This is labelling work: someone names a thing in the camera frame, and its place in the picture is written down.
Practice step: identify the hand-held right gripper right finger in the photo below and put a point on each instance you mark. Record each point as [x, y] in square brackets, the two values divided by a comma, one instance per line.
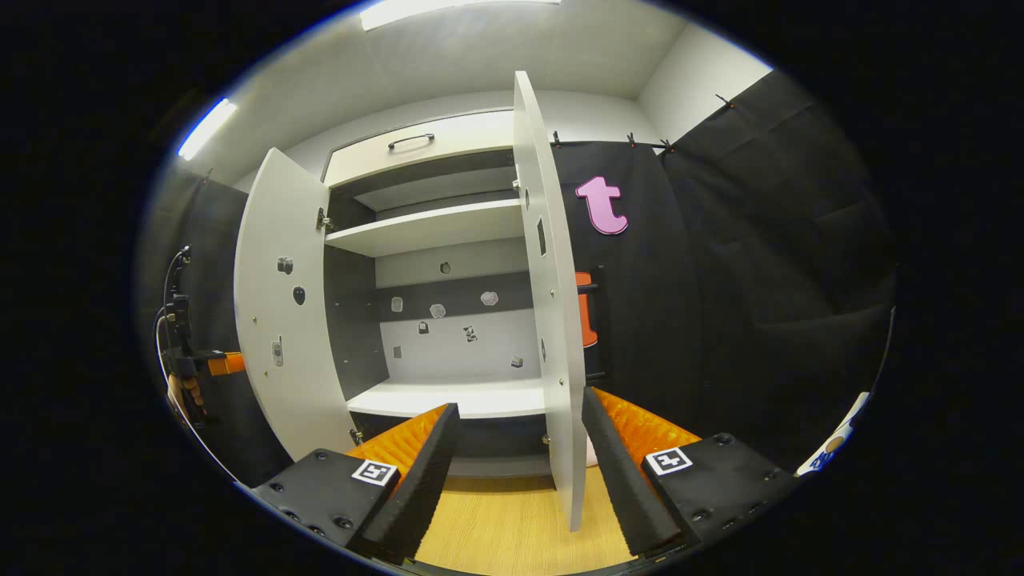
[620, 480]

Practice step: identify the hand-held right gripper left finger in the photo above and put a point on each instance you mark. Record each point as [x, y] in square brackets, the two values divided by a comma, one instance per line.
[424, 496]

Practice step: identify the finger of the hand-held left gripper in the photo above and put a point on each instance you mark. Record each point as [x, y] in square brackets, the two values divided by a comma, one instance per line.
[228, 364]

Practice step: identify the beige shoe cabinet door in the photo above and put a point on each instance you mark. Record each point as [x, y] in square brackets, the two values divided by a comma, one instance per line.
[552, 304]
[280, 304]

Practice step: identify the beige double-door shoe cabinet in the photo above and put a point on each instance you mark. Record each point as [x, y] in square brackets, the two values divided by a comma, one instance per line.
[448, 352]

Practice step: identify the white printed sheet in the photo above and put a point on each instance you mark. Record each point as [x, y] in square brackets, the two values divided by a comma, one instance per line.
[832, 444]

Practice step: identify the black backdrop cloth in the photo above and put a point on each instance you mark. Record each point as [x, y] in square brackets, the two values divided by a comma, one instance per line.
[760, 280]

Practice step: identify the long ceiling light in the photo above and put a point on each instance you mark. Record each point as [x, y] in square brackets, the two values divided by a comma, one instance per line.
[456, 12]

